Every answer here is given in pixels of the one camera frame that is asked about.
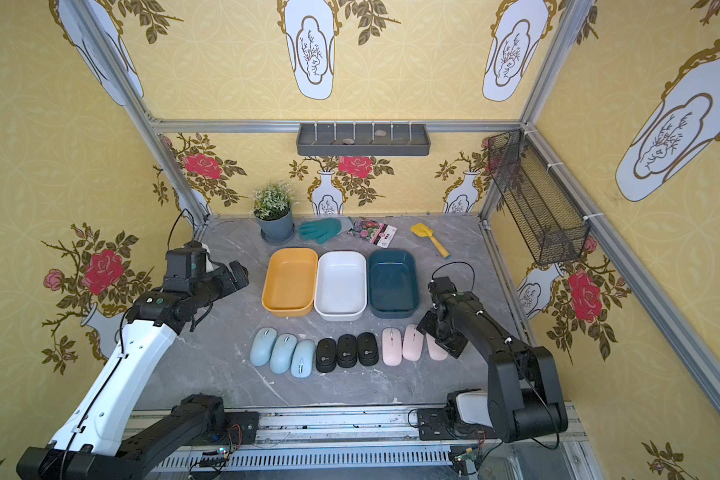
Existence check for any potted green plant grey pot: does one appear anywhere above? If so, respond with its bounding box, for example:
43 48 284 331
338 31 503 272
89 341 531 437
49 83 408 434
253 181 295 244

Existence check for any teal garden glove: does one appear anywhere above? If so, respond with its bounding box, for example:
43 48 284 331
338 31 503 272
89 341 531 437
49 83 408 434
298 218 342 244

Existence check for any black mouse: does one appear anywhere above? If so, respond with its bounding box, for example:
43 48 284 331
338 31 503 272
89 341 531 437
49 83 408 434
357 332 379 366
336 334 358 369
315 338 337 373

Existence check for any yellow toy shovel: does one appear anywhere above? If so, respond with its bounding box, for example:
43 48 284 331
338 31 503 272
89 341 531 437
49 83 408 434
411 223 450 259

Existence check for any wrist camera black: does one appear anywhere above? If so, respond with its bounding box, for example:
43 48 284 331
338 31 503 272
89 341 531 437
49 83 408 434
161 241 208 294
428 276 458 305

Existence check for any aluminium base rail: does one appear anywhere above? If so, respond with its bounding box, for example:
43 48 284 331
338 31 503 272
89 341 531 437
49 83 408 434
119 403 589 475

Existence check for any black wire mesh basket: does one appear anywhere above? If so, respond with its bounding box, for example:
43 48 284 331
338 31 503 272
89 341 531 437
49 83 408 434
486 130 590 266

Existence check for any dark teal storage box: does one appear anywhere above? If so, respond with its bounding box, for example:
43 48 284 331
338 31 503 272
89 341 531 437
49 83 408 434
367 249 419 319

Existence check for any grey wall shelf tray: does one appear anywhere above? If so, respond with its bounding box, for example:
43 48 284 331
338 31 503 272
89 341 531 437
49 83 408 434
296 121 432 157

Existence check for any white storage box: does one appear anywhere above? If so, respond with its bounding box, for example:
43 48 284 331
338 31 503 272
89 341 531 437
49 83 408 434
314 251 368 322

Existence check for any yellow storage box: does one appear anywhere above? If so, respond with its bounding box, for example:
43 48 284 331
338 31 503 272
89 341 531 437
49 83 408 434
262 248 318 317

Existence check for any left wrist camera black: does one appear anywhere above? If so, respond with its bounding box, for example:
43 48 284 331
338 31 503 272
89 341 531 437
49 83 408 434
161 241 208 294

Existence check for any pink mouse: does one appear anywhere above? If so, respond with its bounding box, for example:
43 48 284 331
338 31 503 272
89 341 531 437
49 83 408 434
382 328 402 367
402 324 425 362
426 334 449 361

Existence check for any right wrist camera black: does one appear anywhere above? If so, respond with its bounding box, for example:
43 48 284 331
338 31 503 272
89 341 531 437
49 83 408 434
428 276 458 305

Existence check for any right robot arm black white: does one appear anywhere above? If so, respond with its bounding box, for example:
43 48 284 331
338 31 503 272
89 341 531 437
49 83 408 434
417 278 568 443

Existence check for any flower seed packet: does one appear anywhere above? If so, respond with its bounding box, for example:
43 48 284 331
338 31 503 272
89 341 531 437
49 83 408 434
349 218 397 249

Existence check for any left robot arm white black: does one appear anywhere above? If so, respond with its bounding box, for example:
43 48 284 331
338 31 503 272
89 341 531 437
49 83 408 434
16 259 249 479

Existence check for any light blue mouse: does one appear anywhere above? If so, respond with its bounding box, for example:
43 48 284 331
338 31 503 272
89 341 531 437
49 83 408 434
249 327 278 367
290 340 316 379
269 333 298 375

